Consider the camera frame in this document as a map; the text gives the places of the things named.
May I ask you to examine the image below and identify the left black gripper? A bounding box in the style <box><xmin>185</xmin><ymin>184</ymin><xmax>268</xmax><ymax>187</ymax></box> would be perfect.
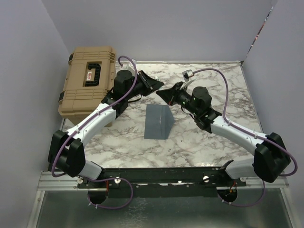
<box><xmin>125</xmin><ymin>70</ymin><xmax>164</xmax><ymax>101</ymax></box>

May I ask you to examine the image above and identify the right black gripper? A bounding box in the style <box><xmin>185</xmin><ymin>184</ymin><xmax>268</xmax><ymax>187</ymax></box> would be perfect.
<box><xmin>158</xmin><ymin>81</ymin><xmax>200</xmax><ymax>116</ymax></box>

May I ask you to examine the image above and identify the grey paper envelope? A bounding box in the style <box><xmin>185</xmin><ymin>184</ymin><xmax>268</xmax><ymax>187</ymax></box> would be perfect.
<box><xmin>144</xmin><ymin>104</ymin><xmax>175</xmax><ymax>140</ymax></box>

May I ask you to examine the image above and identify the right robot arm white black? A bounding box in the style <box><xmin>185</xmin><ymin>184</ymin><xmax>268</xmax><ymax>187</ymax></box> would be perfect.
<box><xmin>157</xmin><ymin>82</ymin><xmax>291</xmax><ymax>186</ymax></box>

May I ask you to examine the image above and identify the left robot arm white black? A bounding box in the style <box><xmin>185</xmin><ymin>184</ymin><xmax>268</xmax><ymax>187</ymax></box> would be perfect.
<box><xmin>48</xmin><ymin>70</ymin><xmax>164</xmax><ymax>188</ymax></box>

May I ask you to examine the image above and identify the tan plastic tool case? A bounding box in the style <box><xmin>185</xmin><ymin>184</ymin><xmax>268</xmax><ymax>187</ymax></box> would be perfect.
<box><xmin>58</xmin><ymin>46</ymin><xmax>116</xmax><ymax>125</ymax></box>

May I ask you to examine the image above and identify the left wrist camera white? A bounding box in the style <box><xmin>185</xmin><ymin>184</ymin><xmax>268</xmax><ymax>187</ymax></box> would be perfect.
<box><xmin>123</xmin><ymin>62</ymin><xmax>135</xmax><ymax>76</ymax></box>

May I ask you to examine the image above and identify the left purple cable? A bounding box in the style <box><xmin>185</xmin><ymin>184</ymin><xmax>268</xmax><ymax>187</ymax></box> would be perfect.
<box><xmin>51</xmin><ymin>56</ymin><xmax>138</xmax><ymax>210</ymax></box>

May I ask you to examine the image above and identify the purple cable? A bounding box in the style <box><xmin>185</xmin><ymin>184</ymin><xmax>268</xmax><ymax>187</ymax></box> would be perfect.
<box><xmin>51</xmin><ymin>56</ymin><xmax>138</xmax><ymax>210</ymax></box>
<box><xmin>190</xmin><ymin>68</ymin><xmax>299</xmax><ymax>208</ymax></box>

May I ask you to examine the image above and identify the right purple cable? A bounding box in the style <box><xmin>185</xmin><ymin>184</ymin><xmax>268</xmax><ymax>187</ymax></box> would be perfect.
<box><xmin>190</xmin><ymin>68</ymin><xmax>299</xmax><ymax>208</ymax></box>

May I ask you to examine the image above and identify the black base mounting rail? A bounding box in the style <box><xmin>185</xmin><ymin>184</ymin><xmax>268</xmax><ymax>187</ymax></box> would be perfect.
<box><xmin>78</xmin><ymin>167</ymin><xmax>246</xmax><ymax>198</ymax></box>

